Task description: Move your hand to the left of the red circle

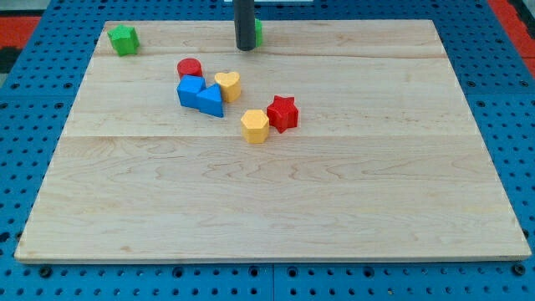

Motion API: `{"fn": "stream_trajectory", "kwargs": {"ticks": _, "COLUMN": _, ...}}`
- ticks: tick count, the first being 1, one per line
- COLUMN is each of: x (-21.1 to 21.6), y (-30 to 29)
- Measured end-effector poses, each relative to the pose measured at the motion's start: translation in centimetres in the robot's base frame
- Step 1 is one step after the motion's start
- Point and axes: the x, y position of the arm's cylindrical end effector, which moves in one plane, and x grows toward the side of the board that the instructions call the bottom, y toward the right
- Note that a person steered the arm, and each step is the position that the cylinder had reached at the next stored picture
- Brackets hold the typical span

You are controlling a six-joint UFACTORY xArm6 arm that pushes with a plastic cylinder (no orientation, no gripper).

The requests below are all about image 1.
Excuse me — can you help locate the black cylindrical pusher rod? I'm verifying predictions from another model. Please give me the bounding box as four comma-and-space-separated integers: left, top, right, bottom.
232, 0, 256, 51

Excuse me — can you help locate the green block behind rod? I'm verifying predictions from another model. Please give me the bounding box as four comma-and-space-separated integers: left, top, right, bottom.
255, 18, 263, 48

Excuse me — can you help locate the yellow heart block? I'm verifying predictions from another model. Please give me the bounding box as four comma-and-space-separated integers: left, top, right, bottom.
214, 71, 242, 103

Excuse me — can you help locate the red cylinder block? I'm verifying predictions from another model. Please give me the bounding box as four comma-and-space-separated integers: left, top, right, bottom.
176, 58, 203, 79

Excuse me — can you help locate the blue cube block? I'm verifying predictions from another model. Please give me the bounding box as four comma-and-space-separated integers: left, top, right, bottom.
176, 75, 206, 109

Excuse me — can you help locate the blue triangle block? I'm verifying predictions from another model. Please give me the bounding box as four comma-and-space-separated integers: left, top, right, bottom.
196, 84, 224, 118

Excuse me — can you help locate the red star block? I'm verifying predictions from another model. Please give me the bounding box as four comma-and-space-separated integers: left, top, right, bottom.
267, 95, 299, 133

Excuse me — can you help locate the yellow hexagon block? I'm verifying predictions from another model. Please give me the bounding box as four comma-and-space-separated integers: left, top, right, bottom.
241, 110, 269, 144

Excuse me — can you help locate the green star block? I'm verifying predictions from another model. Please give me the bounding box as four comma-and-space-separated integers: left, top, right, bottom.
107, 24, 140, 56

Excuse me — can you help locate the light wooden board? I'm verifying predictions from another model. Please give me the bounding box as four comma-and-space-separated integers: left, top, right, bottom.
15, 19, 532, 264

